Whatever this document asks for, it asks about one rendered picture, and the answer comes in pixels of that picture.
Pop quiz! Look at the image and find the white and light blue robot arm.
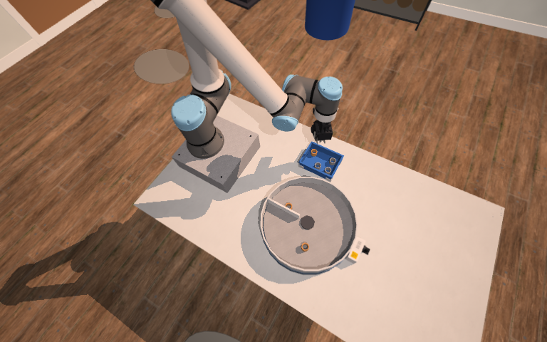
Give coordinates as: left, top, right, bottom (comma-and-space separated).
151, 0, 343, 159

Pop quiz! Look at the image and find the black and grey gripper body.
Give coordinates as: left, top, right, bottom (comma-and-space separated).
313, 120, 333, 140

